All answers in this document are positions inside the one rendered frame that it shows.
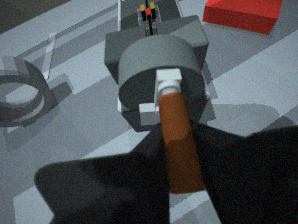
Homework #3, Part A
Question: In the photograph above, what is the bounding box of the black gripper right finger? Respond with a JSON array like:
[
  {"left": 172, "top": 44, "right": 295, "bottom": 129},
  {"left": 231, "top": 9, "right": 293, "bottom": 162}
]
[{"left": 190, "top": 120, "right": 298, "bottom": 224}]

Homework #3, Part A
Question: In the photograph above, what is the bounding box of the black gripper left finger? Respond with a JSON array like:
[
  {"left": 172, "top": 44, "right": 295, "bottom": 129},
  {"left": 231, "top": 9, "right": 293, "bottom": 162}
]
[{"left": 34, "top": 122, "right": 170, "bottom": 224}]

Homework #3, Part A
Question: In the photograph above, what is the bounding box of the grey cylinder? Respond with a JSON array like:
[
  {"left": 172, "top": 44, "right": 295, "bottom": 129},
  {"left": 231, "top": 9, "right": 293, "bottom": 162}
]
[{"left": 0, "top": 56, "right": 52, "bottom": 127}]

